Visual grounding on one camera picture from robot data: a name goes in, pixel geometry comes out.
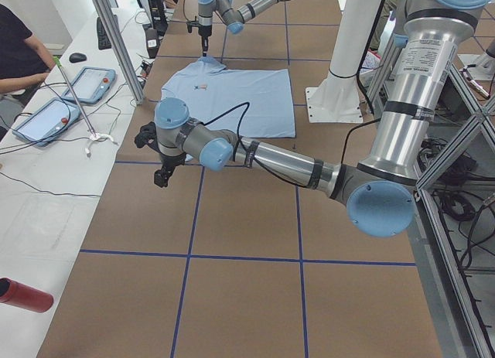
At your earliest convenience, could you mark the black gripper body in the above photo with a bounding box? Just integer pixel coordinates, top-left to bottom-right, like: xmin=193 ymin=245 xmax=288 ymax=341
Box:
xmin=198 ymin=26 xmax=212 ymax=39
xmin=156 ymin=152 xmax=187 ymax=176

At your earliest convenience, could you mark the light blue t-shirt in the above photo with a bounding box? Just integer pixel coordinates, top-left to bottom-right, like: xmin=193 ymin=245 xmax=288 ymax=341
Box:
xmin=161 ymin=56 xmax=295 ymax=138

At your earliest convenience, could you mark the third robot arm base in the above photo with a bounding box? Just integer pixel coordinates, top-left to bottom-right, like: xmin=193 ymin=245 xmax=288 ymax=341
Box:
xmin=458 ymin=41 xmax=494 ymax=80

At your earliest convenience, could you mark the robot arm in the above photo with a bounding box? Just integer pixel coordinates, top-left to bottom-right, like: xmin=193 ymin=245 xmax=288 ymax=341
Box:
xmin=192 ymin=0 xmax=290 ymax=56
xmin=152 ymin=0 xmax=492 ymax=237

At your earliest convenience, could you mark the black keyboard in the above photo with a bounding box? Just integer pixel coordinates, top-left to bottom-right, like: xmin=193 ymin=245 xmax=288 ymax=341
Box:
xmin=96 ymin=17 xmax=111 ymax=50

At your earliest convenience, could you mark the far teach pendant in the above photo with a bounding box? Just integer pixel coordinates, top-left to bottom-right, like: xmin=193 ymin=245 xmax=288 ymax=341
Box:
xmin=71 ymin=66 xmax=116 ymax=105

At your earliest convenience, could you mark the teach pendant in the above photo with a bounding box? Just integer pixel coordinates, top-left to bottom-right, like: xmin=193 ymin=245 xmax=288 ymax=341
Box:
xmin=71 ymin=66 xmax=116 ymax=105
xmin=12 ymin=98 xmax=80 ymax=147

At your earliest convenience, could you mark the near teach pendant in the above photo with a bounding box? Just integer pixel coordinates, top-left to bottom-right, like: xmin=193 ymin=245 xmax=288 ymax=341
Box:
xmin=12 ymin=98 xmax=80 ymax=147

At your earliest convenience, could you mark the black computer mouse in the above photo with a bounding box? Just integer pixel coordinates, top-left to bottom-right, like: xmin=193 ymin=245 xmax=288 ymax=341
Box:
xmin=69 ymin=53 xmax=87 ymax=63

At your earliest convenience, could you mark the metal grabber stick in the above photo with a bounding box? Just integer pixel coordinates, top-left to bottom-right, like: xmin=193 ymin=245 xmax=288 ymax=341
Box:
xmin=54 ymin=57 xmax=117 ymax=157

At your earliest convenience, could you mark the person in black shirt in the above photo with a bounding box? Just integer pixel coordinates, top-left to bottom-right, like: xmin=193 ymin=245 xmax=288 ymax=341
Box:
xmin=1 ymin=5 xmax=56 ymax=105

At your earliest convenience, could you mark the red cylinder bottle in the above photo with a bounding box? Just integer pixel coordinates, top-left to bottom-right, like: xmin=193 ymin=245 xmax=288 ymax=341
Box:
xmin=1 ymin=278 xmax=54 ymax=313

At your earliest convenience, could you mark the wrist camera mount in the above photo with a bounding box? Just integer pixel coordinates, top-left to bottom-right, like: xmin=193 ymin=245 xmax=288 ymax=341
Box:
xmin=186 ymin=20 xmax=200 ymax=33
xmin=134 ymin=121 xmax=159 ymax=152

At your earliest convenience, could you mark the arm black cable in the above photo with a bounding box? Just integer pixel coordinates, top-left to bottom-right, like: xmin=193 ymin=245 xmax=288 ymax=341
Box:
xmin=200 ymin=101 xmax=384 ymax=189

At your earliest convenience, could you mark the aluminium frame post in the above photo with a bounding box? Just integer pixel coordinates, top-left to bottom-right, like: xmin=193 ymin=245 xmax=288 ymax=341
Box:
xmin=92 ymin=0 xmax=144 ymax=105

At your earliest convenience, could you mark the white pedestal column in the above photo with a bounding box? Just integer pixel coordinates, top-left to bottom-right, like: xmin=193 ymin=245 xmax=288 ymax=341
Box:
xmin=306 ymin=0 xmax=382 ymax=123

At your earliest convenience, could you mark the aluminium frame cabinet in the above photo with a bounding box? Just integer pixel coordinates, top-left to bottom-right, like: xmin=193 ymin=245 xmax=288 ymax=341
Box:
xmin=367 ymin=9 xmax=495 ymax=358

